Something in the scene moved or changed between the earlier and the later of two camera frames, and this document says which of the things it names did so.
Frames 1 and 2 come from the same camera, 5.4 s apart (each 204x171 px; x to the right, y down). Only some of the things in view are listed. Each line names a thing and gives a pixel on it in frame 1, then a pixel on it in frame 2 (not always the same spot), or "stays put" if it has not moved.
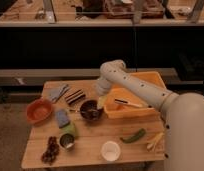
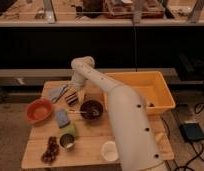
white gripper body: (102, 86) to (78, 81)
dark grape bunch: (52, 152) stays put
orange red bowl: (39, 110) stays put
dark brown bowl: (90, 110) stays put
